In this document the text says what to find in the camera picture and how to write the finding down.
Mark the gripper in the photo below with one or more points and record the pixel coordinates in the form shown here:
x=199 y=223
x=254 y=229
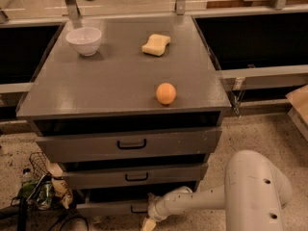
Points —
x=156 y=207

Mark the grey bottom drawer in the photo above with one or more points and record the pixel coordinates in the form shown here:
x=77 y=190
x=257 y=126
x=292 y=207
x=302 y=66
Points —
x=125 y=200

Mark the grey drawer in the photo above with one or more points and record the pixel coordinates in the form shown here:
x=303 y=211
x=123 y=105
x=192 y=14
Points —
x=134 y=176
x=129 y=145
x=125 y=200

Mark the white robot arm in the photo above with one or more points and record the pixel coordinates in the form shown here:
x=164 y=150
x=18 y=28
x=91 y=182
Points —
x=252 y=196

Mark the grey middle drawer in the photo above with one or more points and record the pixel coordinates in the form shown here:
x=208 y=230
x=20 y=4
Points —
x=134 y=176

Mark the grey top drawer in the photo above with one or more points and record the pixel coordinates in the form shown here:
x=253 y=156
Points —
x=129 y=145

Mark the grey drawer cabinet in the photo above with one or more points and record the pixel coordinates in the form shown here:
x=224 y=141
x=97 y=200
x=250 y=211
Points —
x=114 y=90

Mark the green snack bag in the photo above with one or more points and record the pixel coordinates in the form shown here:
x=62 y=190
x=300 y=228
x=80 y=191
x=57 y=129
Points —
x=37 y=192

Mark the clear plastic bottle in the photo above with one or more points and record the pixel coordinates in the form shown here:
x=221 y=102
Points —
x=27 y=176

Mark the orange fruit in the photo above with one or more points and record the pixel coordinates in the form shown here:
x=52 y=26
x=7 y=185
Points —
x=166 y=93

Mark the yellow sponge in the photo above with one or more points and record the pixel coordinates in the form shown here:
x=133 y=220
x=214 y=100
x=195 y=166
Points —
x=156 y=45

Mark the white ceramic bowl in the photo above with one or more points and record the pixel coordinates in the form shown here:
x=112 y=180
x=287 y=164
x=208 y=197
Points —
x=85 y=41

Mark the brown cardboard box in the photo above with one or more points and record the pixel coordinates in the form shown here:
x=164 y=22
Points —
x=299 y=111

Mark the wooden board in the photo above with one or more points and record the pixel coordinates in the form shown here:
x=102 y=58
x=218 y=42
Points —
x=214 y=4

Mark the black wire basket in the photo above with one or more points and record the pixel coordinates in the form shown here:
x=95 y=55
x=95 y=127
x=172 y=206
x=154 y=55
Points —
x=38 y=162

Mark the metal bracket left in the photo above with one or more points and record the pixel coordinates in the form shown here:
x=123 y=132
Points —
x=72 y=9

